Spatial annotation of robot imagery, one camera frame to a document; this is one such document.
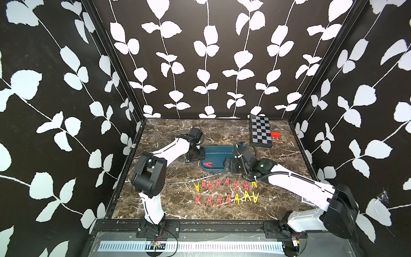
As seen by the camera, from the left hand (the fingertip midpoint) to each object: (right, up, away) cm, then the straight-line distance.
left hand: (203, 156), depth 93 cm
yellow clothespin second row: (+24, -20, -9) cm, 32 cm away
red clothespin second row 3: (+9, -22, -10) cm, 25 cm away
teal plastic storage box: (+7, -2, +11) cm, 13 cm away
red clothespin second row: (-3, -21, -10) cm, 24 cm away
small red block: (+50, +13, +18) cm, 54 cm away
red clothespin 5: (+24, -16, -5) cm, 30 cm away
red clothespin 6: (0, -15, -5) cm, 16 cm away
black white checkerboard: (+39, +14, +18) cm, 46 cm away
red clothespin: (+14, -14, -3) cm, 20 cm away
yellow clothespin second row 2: (+28, -21, -9) cm, 36 cm away
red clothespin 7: (+3, -5, +3) cm, 7 cm away
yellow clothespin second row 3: (+18, -22, -9) cm, 30 cm away
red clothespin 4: (+4, -16, -4) cm, 17 cm away
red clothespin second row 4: (+4, -22, -11) cm, 24 cm away
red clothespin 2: (+9, -14, -4) cm, 17 cm away
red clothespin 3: (+19, -15, -4) cm, 25 cm away
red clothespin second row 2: (+14, -21, -9) cm, 27 cm away
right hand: (+13, -1, -11) cm, 18 cm away
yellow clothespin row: (+29, -15, -4) cm, 33 cm away
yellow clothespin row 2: (-3, -17, -5) cm, 18 cm away
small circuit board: (-19, -37, -23) cm, 47 cm away
